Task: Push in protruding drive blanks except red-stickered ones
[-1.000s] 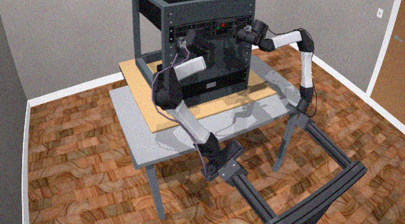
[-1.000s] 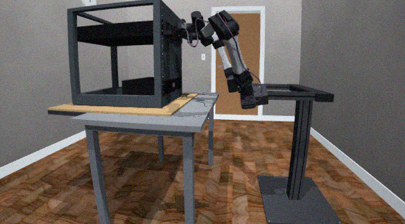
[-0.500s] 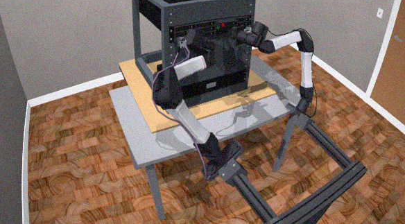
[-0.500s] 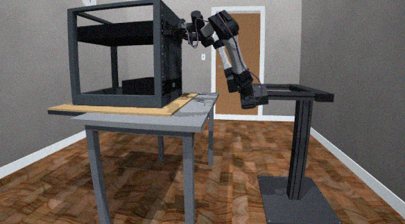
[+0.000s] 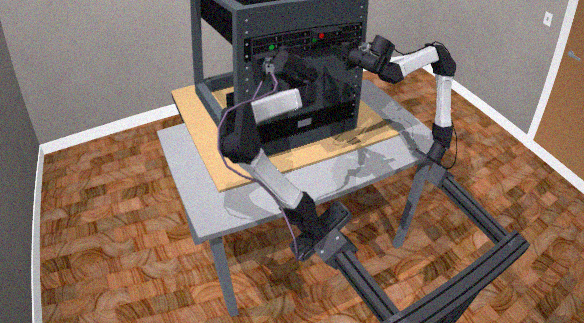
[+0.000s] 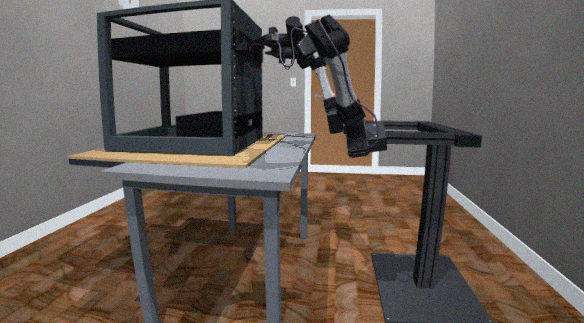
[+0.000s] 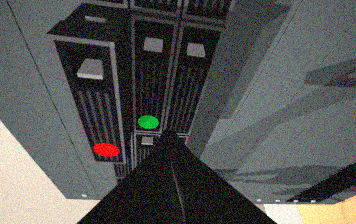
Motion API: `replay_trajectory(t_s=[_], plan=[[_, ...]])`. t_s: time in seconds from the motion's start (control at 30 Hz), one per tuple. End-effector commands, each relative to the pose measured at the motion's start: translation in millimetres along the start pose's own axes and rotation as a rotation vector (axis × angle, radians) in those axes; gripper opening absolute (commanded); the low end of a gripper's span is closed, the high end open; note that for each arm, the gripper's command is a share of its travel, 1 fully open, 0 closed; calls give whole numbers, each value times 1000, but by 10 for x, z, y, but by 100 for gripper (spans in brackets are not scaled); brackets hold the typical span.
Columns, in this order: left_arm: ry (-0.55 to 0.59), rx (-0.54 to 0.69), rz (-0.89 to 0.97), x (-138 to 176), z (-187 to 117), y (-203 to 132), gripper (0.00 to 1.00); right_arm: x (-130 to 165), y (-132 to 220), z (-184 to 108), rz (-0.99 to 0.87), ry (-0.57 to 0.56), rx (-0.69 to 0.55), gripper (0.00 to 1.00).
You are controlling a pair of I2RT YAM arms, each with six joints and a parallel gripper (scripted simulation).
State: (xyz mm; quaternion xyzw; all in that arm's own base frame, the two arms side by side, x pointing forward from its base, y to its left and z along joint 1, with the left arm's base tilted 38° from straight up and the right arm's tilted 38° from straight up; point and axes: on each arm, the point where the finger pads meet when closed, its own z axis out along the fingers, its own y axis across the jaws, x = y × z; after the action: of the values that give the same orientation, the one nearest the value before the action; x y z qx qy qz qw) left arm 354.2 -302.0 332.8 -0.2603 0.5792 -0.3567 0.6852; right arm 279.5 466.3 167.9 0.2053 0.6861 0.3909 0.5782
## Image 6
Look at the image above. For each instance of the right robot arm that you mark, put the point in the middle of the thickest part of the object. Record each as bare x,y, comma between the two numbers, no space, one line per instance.
319,68

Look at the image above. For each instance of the tan wooden board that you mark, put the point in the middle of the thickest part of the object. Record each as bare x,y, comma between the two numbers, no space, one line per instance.
241,159

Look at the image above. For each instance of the dark grey metal rack frame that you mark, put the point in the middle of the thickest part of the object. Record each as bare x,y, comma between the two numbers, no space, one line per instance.
239,125

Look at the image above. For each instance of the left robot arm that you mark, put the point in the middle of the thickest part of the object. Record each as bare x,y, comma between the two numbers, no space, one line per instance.
347,108

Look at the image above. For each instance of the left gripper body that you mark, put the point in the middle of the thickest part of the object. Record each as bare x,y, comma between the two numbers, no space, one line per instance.
281,38

